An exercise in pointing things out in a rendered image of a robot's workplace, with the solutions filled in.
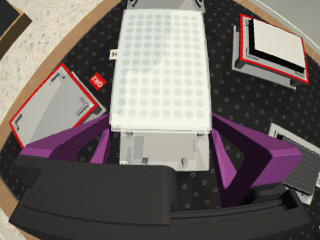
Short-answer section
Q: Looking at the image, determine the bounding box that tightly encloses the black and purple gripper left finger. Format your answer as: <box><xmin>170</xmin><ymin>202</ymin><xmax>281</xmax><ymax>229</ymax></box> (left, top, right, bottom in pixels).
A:
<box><xmin>19</xmin><ymin>112</ymin><xmax>113</xmax><ymax>164</ymax></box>

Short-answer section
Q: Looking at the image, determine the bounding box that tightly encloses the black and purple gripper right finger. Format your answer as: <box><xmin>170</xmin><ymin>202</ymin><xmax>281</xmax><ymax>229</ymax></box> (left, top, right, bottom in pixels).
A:
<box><xmin>208</xmin><ymin>113</ymin><xmax>302</xmax><ymax>207</ymax></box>

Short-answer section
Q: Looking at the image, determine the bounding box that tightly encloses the white microplate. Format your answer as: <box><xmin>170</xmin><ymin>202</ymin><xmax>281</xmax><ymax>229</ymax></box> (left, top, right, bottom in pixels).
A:
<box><xmin>109</xmin><ymin>9</ymin><xmax>212</xmax><ymax>134</ymax></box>

